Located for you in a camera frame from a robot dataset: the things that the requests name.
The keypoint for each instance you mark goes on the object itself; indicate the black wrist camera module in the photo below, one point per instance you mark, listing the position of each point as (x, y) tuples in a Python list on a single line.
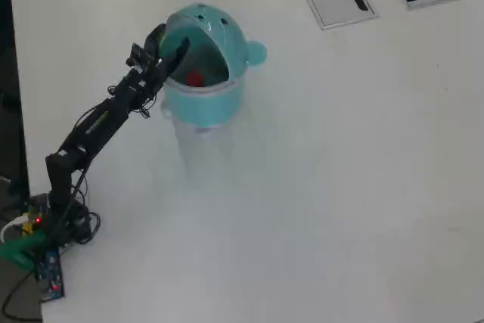
[(138, 57)]

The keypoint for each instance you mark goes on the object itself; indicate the blue circuit board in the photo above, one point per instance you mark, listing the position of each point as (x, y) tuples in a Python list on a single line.
[(51, 275)]

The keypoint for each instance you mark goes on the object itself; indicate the red block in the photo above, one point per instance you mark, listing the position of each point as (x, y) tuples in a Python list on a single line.
[(194, 79)]

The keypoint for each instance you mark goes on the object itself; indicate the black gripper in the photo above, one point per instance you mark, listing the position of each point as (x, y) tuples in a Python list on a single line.
[(157, 71)]

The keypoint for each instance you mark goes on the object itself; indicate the green table clamp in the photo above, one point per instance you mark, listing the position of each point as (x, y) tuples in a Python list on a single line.
[(19, 249)]

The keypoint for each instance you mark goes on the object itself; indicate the small green driver board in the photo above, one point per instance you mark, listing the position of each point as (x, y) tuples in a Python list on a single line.
[(36, 205)]

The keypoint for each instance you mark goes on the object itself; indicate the yellow connector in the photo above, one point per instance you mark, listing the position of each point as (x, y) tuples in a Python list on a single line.
[(27, 226)]

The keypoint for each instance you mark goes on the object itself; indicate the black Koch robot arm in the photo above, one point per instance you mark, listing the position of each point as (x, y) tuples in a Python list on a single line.
[(94, 126)]

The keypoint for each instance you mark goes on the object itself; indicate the teal whale-shaped bin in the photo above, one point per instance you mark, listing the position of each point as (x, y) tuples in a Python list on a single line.
[(204, 107)]

